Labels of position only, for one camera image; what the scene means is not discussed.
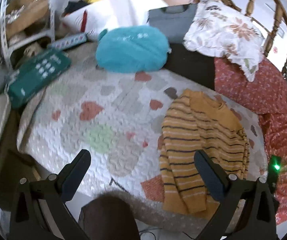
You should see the white power strip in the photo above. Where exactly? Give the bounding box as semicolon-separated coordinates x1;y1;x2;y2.
47;32;87;52

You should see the wooden chair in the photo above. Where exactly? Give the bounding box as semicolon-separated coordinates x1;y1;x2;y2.
210;0;287;73

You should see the red floral blanket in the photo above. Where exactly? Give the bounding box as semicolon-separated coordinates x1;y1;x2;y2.
213;57;287;225

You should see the white heart-print quilt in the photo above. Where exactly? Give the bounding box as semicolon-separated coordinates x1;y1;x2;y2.
17;41;269;230

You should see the grey fabric bag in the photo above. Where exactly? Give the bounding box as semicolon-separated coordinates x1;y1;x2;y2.
148;3;199;44

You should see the person's leg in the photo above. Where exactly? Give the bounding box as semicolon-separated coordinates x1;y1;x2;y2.
78;191;140;240

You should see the teal plush cushion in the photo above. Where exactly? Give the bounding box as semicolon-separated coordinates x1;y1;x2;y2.
95;26;171;73

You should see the dark cloth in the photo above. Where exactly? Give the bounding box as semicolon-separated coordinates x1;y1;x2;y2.
163;42;216;89

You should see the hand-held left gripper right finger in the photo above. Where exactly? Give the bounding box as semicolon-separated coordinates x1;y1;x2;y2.
194;150;280;240

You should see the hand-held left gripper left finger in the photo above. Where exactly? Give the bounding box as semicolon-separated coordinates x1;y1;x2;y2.
8;149;92;240

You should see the yellow striped sweater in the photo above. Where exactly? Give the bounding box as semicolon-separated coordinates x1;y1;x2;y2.
160;89;250;214

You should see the white floral cloth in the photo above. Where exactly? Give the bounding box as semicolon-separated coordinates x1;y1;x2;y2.
183;0;265;82

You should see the white printed pillow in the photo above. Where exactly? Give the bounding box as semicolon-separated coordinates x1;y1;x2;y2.
60;0;164;42

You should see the cardboard box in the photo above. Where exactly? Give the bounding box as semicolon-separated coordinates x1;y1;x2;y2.
7;0;50;37

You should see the white plastic shelf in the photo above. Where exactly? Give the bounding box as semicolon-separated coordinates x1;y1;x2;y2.
0;0;56;68

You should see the green printed box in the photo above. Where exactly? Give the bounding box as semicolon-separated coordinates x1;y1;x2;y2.
6;49;72;109

